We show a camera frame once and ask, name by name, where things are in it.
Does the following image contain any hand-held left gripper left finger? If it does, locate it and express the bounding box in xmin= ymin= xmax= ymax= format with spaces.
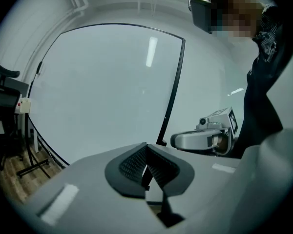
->
xmin=21 ymin=142 xmax=176 ymax=234

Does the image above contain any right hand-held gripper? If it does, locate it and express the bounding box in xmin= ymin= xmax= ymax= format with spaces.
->
xmin=170 ymin=107 xmax=239 ymax=156

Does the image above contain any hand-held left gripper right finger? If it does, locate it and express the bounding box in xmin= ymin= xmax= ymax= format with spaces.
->
xmin=147 ymin=142 xmax=242 ymax=234

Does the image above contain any person's right hand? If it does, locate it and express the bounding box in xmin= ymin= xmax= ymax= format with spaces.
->
xmin=213 ymin=135 xmax=227 ymax=154

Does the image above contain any person's black vest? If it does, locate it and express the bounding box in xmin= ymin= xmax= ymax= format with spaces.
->
xmin=230 ymin=6 xmax=293 ymax=159

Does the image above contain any white desk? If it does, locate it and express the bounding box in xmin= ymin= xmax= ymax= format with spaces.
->
xmin=14 ymin=106 xmax=40 ymax=154

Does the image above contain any cream box with red button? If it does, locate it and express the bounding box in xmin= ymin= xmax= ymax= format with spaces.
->
xmin=19 ymin=97 xmax=33 ymax=114

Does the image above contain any black office chair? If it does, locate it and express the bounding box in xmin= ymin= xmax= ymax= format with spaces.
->
xmin=0 ymin=59 xmax=30 ymax=172

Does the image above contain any person's striped shirt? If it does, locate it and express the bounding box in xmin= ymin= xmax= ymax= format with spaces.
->
xmin=252 ymin=3 xmax=284 ymax=63

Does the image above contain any black head-mounted camera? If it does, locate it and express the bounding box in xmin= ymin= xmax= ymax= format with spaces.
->
xmin=188 ymin=0 xmax=217 ymax=35

